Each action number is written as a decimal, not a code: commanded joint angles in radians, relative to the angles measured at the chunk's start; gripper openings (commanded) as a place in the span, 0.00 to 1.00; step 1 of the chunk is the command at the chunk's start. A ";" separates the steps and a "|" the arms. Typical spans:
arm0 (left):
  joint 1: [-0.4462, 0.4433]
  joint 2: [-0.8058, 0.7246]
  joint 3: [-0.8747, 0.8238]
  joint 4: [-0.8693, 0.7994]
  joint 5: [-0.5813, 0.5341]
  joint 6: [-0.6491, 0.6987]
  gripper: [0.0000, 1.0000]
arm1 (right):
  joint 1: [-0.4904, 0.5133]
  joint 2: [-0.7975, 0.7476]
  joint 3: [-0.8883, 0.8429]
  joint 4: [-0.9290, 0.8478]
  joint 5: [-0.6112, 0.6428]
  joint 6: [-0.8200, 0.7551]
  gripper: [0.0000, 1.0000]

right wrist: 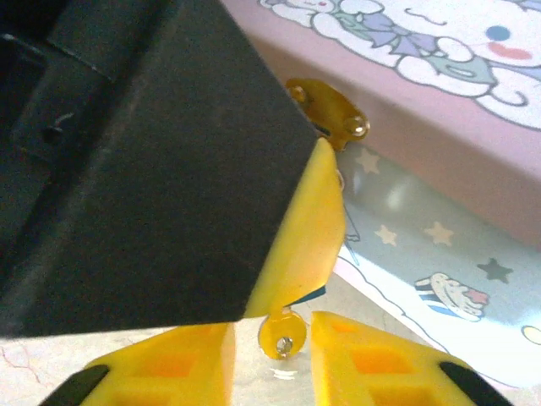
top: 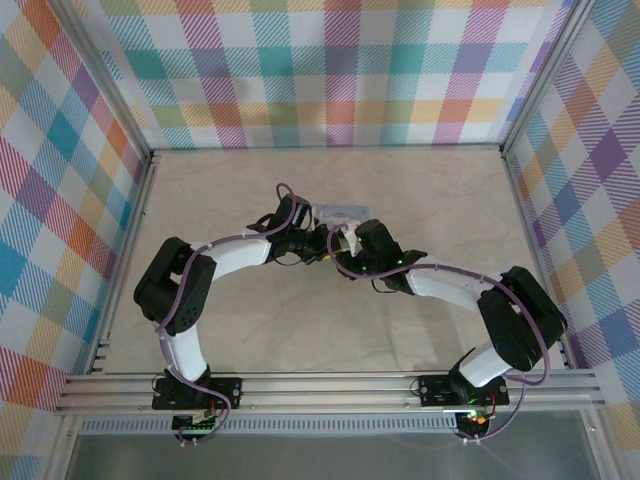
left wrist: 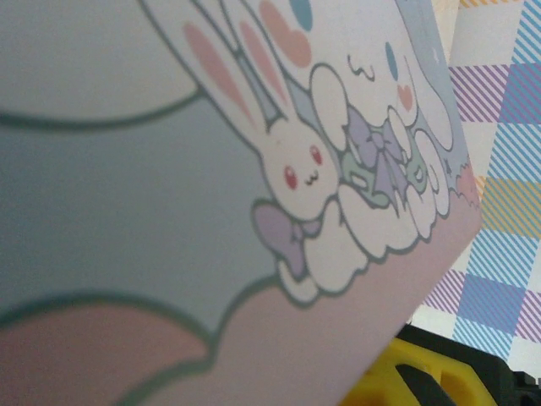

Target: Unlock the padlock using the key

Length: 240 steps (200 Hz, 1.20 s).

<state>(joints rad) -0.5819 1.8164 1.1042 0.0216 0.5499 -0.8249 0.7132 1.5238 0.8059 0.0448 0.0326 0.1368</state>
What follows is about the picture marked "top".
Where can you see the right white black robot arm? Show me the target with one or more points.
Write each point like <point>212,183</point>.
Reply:
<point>450,285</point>

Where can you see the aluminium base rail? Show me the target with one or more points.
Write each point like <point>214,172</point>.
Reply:
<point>325,387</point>

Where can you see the aluminium frame post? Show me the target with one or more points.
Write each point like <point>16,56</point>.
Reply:
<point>105,80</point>
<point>545,80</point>

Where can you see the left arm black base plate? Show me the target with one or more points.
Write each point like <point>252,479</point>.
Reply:
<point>225,390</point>

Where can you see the pale lavender lock box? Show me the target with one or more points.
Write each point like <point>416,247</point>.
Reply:
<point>345,210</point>

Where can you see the aluminium side rail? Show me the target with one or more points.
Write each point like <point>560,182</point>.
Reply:
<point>135,220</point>
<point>530,225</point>

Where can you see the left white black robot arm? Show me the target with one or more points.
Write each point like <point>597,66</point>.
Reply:
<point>235,255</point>

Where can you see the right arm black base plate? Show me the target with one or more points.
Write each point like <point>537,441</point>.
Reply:
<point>435,387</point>

